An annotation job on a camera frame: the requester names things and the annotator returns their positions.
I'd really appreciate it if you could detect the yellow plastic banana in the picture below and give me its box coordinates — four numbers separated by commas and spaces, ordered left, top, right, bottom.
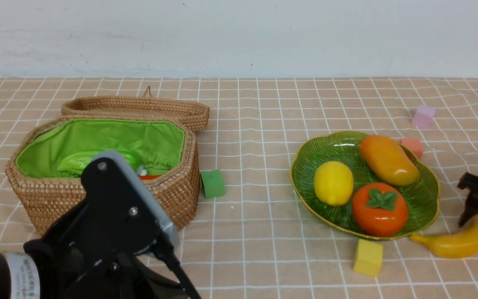
409, 214, 478, 259

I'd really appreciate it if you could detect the orange plastic persimmon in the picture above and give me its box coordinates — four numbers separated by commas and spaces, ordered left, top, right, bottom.
351, 182, 409, 237

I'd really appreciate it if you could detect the orange plastic mango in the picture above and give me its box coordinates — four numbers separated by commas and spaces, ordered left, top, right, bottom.
360, 135, 420, 187

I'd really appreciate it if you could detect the yellow plastic lemon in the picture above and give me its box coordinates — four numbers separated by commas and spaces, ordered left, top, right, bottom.
313, 161, 354, 206

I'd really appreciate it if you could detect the green plastic cucumber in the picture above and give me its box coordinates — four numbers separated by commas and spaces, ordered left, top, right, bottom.
54, 148, 144, 178

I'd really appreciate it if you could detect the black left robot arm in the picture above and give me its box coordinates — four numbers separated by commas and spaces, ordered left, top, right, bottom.
0, 240, 200, 299

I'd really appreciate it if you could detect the green glass leaf plate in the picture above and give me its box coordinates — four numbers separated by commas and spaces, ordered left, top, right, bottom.
290, 131, 441, 241

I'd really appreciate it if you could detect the red foam cube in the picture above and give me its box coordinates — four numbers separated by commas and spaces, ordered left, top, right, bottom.
400, 138, 424, 159

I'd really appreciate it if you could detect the pink foam cube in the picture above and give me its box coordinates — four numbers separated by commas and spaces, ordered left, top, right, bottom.
411, 105, 436, 129

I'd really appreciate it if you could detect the yellow foam cube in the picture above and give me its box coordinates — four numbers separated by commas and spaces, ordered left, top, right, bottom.
353, 239, 384, 277

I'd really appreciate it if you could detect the green foam cube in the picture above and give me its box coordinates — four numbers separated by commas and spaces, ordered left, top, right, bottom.
201, 169, 226, 199

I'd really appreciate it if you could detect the wicker basket lid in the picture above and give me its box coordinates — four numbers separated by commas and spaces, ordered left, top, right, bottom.
61, 87, 210, 131

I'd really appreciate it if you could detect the woven wicker basket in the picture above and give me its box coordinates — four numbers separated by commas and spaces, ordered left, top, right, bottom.
5, 117, 201, 236

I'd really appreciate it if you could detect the black camera cable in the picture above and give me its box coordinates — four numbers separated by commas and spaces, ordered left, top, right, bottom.
156, 237, 202, 299

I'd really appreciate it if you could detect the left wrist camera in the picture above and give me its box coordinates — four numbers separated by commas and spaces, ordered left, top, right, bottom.
81, 151, 179, 258

